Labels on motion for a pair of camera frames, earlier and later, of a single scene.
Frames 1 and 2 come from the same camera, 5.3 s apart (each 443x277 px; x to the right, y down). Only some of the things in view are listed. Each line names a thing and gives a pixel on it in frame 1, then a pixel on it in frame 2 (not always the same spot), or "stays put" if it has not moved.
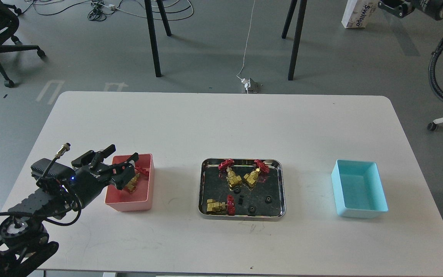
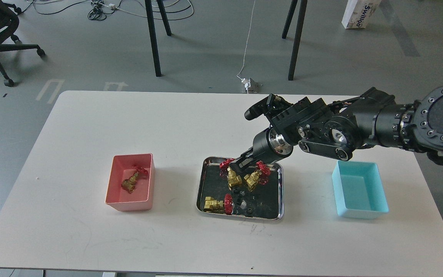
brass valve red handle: (131, 185) stays put
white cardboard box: (358, 13) stays put
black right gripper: (438, 9) to (268, 146)
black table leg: (303, 4) stays put
